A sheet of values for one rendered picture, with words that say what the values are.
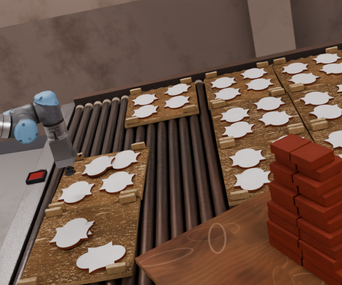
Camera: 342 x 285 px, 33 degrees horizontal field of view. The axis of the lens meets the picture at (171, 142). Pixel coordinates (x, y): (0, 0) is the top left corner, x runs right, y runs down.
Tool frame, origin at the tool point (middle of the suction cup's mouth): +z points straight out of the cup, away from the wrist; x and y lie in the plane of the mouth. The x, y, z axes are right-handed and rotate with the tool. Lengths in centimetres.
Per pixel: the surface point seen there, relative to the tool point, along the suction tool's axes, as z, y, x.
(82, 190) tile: 8.0, -0.6, -2.3
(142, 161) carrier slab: 9.0, 14.0, -25.8
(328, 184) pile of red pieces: -23, -85, -70
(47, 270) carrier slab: 9.0, -44.5, 6.7
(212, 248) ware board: -1, -68, -43
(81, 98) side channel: 8, 105, 3
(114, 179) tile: 8.0, 2.3, -14.7
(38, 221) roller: 10.6, -10.9, 14.0
